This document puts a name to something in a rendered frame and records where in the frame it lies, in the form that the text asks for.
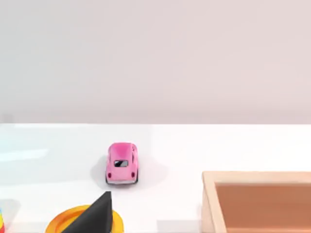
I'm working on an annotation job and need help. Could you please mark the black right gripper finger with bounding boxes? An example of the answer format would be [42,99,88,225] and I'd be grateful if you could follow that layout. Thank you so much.
[61,191,114,233]

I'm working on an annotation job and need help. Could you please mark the pink toy car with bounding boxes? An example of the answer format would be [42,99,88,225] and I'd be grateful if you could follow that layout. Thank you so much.
[105,142,139,186]

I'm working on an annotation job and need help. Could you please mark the stack of coloured rings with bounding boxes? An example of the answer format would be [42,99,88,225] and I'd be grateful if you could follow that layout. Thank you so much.
[0,207,6,233]

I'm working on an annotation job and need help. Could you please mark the shallow salmon-coloured box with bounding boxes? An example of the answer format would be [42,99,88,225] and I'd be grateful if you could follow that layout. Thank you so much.
[201,170,311,233]

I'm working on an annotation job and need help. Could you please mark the yellow and orange ring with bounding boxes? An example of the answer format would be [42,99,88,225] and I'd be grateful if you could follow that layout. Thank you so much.
[44,204,125,233]

